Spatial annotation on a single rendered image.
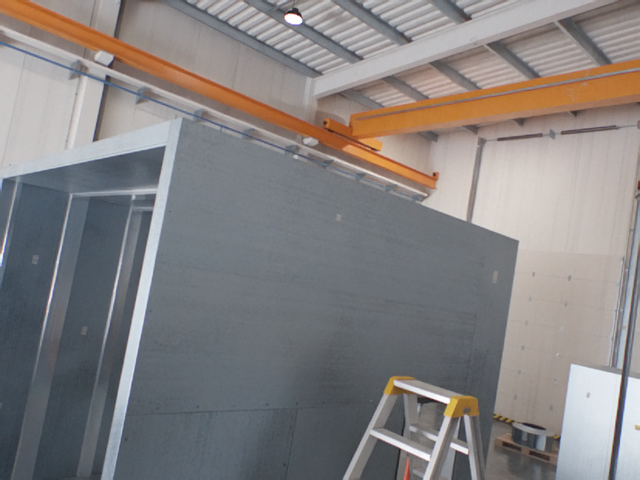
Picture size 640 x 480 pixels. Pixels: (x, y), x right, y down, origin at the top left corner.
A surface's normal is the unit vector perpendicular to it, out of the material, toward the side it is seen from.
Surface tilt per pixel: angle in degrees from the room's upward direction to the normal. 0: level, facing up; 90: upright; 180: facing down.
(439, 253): 90
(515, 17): 90
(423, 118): 90
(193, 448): 90
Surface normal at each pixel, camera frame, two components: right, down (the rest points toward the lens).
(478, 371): 0.65, 0.07
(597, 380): -0.74, -0.17
